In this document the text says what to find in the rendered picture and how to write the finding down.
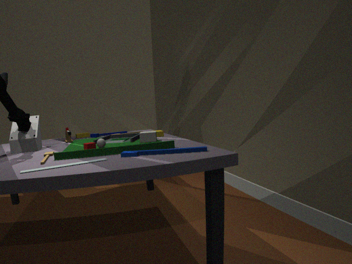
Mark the yellow flat block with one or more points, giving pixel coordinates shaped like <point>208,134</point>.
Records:
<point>82,135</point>
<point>159,133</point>

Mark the red block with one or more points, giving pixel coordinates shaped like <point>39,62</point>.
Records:
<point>90,145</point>

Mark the green flat mat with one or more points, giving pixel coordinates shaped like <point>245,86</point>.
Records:
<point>78,145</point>

